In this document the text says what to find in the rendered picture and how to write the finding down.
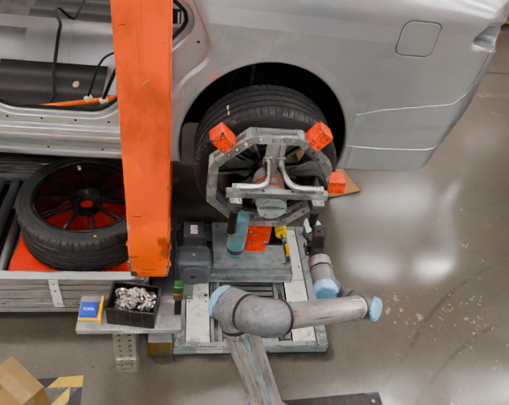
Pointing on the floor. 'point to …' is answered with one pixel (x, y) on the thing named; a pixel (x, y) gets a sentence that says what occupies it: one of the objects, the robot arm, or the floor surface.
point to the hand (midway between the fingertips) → (311, 219)
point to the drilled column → (127, 352)
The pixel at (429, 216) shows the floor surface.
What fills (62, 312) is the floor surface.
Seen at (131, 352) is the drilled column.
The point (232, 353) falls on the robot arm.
